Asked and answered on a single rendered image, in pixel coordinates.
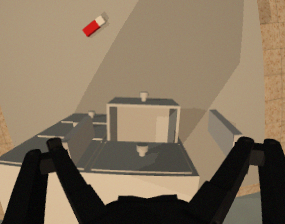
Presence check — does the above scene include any small beige chest of drawers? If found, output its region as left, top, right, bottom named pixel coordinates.
left=0, top=135, right=200, bottom=224

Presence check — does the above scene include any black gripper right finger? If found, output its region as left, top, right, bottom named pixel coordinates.
left=168, top=109, right=285, bottom=224

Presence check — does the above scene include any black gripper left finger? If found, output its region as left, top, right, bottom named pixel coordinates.
left=1, top=116, right=121, bottom=224

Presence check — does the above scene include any grey drawer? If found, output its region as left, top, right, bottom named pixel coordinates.
left=91, top=142, right=192, bottom=174
left=107, top=92, right=181, bottom=143
left=0, top=138, right=101, bottom=170
left=38, top=121, right=107, bottom=140
left=61, top=111, right=107, bottom=124

